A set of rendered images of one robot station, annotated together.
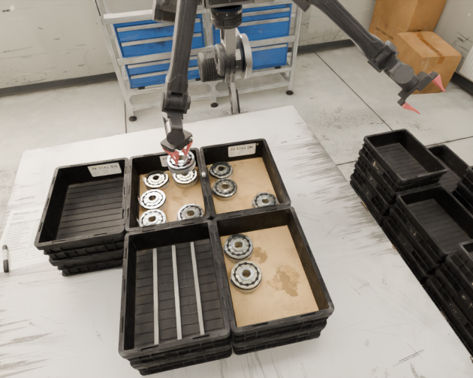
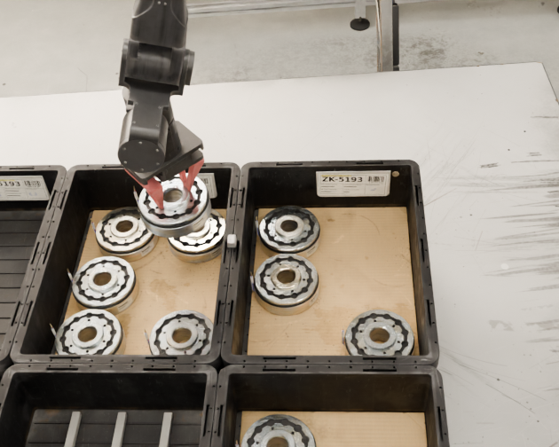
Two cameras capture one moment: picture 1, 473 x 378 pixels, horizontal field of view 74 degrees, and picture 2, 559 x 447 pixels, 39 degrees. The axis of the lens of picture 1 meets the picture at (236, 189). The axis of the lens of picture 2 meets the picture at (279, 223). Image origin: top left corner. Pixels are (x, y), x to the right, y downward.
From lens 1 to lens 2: 0.22 m
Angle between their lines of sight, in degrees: 11
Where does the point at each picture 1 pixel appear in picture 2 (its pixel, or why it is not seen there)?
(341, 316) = not seen: outside the picture
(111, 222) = not seen: outside the picture
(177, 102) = (156, 67)
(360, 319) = not seen: outside the picture
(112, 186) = (23, 230)
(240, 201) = (318, 322)
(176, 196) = (164, 283)
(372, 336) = not seen: outside the picture
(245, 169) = (356, 234)
